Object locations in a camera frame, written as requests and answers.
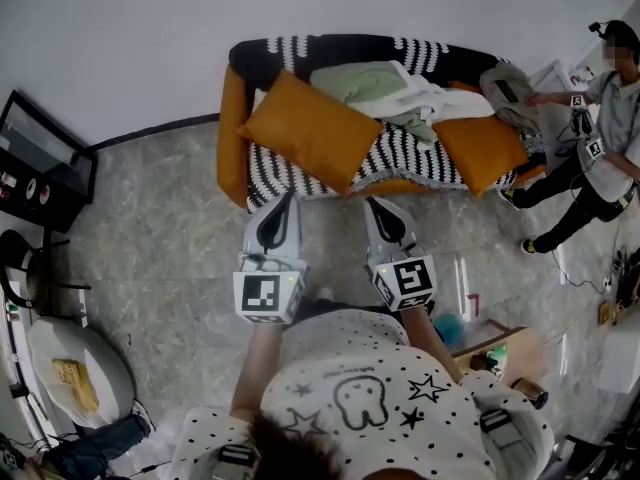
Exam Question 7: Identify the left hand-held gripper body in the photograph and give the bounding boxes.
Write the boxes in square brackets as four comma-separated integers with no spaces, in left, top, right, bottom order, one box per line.
[232,246,308,325]

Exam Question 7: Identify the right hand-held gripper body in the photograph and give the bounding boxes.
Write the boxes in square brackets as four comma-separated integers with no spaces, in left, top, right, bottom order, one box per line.
[366,240,439,313]

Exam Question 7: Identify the orange sofa seat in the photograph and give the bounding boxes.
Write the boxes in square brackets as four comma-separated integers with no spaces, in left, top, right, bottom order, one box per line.
[215,35,549,215]

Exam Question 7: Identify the large orange cushion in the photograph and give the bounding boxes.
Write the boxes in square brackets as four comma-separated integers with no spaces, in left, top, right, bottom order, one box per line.
[235,69,385,198]

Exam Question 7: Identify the person's left forearm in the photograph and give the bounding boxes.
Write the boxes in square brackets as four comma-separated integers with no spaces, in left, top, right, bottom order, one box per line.
[229,319,285,413]

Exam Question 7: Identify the person's right forearm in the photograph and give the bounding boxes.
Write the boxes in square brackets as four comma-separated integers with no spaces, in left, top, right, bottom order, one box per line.
[398,305,464,385]

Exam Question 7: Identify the small orange cushion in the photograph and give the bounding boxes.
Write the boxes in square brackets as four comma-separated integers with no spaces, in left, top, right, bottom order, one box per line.
[431,115,530,198]

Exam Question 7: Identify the teal fluffy duster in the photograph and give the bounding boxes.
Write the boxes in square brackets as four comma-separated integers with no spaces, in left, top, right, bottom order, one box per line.
[431,311,467,345]

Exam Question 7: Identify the person's dark trousers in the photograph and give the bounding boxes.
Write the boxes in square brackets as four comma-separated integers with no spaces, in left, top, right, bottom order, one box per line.
[293,295,402,321]

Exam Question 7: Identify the black and white patterned throw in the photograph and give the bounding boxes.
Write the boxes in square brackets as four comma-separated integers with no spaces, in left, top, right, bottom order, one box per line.
[229,32,521,215]

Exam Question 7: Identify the green bottle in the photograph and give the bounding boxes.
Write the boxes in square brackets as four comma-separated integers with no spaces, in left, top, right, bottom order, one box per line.
[485,344,510,380]

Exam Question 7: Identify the wooden side table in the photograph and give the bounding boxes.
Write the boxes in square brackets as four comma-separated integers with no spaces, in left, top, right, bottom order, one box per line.
[449,317,550,412]

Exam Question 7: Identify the white blanket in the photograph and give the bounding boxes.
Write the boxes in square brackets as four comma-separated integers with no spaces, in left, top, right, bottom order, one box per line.
[344,59,497,122]

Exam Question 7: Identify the pale green blanket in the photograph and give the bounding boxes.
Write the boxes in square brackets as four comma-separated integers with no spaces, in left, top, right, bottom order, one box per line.
[309,61,440,148]

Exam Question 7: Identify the person's white dotted shirt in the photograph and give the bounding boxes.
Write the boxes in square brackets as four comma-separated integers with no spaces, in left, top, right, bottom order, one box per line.
[169,307,556,480]

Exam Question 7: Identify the dark brown cylinder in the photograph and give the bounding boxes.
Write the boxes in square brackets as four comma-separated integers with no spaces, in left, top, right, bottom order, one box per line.
[510,376,550,411]

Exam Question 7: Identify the grey jacket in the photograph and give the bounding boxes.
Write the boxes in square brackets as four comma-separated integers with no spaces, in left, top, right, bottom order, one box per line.
[478,61,542,138]

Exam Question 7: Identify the white round pouf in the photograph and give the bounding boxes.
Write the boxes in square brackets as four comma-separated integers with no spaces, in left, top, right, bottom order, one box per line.
[26,316,137,430]

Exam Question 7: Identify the small wooden box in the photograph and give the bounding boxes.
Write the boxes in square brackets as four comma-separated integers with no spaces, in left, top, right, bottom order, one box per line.
[598,299,627,327]

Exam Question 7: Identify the yellow flat box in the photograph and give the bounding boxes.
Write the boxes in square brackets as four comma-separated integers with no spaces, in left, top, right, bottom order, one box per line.
[51,357,100,413]

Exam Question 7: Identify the blue jeans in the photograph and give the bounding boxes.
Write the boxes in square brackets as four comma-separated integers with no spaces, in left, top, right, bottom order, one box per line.
[43,412,154,480]

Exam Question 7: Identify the black glass cabinet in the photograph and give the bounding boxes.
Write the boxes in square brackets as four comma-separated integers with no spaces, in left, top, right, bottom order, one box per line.
[0,89,100,235]

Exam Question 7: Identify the black metal chair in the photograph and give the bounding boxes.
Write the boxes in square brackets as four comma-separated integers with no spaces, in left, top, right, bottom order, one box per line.
[0,227,93,319]

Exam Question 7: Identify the grey shoulder strap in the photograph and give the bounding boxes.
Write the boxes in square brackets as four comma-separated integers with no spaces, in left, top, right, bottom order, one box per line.
[217,441,257,471]
[478,406,522,450]

